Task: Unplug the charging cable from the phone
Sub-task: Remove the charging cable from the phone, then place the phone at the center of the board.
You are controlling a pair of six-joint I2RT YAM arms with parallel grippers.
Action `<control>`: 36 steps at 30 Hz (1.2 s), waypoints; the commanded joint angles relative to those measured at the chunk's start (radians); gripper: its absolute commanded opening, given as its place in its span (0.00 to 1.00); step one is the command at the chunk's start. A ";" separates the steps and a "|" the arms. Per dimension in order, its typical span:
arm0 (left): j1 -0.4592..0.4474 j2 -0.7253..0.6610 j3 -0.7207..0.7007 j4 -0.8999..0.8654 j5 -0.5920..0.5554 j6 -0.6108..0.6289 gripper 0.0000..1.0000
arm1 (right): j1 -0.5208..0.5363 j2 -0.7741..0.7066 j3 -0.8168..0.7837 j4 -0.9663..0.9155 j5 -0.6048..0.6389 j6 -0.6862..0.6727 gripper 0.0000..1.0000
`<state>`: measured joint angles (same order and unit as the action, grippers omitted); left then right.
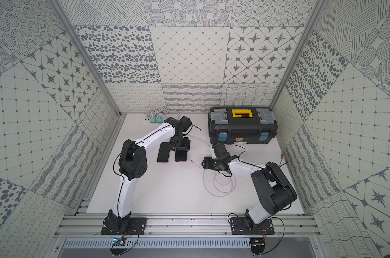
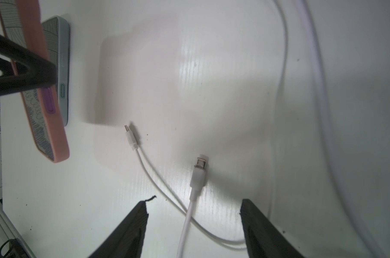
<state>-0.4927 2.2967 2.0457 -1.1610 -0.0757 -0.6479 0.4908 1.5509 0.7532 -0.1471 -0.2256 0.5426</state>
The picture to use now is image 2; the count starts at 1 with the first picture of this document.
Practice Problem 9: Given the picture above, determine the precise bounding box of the aluminium front rail frame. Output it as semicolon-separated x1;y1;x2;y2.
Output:
0;198;37;258

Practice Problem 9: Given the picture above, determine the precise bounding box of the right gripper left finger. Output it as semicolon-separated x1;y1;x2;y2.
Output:
90;196;156;258

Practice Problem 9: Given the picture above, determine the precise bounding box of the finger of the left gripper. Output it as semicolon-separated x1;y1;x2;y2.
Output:
0;35;57;96

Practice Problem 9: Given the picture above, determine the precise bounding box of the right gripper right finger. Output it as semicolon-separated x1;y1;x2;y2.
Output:
240;199;303;258

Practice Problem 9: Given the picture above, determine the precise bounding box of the white cable of green phone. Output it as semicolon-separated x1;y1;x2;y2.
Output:
123;0;289;249

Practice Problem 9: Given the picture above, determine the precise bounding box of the white cable of pink phone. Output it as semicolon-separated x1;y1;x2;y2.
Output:
176;0;389;258

